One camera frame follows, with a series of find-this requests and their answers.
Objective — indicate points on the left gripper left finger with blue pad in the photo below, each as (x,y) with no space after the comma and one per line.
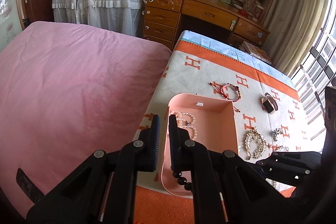
(148,155)

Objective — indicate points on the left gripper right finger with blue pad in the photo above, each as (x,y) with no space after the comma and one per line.
(180,161)

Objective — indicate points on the pink jewelry box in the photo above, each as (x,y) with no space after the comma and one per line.
(214,121)

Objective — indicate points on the gold pendant brooch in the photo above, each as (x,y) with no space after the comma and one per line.
(276,134)

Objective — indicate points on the gold rhinestone hair comb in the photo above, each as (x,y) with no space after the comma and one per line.
(254,144)

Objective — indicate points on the pink band smartwatch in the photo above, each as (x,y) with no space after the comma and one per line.
(269,104)

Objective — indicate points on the pearl safety pin brooch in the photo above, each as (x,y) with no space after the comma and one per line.
(277,148)

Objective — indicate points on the orange H-pattern blanket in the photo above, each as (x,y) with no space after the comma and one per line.
(193,69)

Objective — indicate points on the pink bed sheet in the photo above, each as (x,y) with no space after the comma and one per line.
(66,91)

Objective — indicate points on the window with metal grille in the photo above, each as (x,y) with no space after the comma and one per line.
(316,72)

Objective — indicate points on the light blue patterned sheet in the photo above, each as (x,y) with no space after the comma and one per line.
(219,47)

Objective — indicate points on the wooden desk with drawers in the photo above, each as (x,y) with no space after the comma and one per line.
(165,20)

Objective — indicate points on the beige curtain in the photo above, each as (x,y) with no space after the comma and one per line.
(293,26)

